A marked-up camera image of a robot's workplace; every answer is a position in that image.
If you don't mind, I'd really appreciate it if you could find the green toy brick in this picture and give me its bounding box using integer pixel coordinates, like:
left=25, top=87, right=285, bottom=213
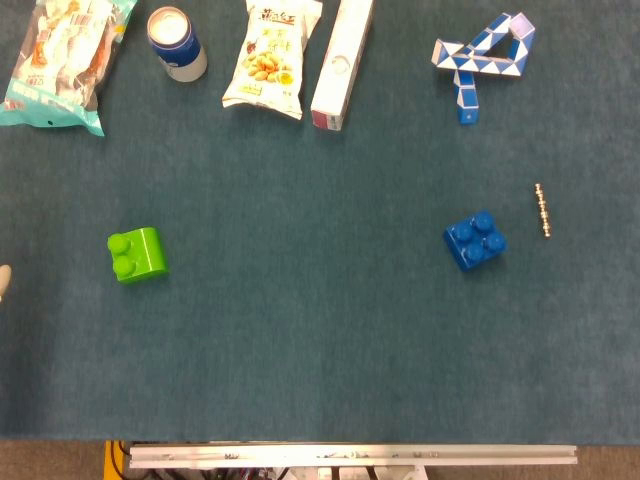
left=106, top=227, right=170, bottom=286

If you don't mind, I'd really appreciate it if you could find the blue toy brick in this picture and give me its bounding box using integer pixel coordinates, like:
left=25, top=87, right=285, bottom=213
left=443, top=209, right=508, bottom=273

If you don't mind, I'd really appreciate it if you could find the teal snack bag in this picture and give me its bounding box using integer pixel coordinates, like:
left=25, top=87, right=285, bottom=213
left=0, top=0, right=139, bottom=137

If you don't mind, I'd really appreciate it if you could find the blue soda can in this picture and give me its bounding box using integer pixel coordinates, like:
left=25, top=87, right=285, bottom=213
left=146, top=6, right=208, bottom=83

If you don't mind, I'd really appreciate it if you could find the blue felt table cloth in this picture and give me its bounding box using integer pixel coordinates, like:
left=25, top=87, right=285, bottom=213
left=0, top=0, right=640, bottom=446

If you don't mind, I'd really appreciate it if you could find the white nut snack bag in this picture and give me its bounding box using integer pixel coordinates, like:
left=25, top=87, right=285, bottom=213
left=221, top=0, right=324, bottom=122

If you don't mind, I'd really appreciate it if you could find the white pink toothpaste box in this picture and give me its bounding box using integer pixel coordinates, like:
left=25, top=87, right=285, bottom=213
left=310, top=0, right=375, bottom=133

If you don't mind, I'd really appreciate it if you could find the blue white snake puzzle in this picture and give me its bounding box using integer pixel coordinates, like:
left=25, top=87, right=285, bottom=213
left=431, top=12, right=537, bottom=125

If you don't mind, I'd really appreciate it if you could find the metal bead rod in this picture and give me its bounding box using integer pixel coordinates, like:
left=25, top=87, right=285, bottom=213
left=533, top=183, right=554, bottom=240

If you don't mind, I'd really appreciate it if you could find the yellow frame part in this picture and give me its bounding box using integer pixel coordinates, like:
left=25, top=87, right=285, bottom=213
left=103, top=440, right=129, bottom=480

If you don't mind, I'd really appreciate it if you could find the aluminium profile rail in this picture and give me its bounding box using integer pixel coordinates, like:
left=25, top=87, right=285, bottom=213
left=128, top=443, right=579, bottom=470

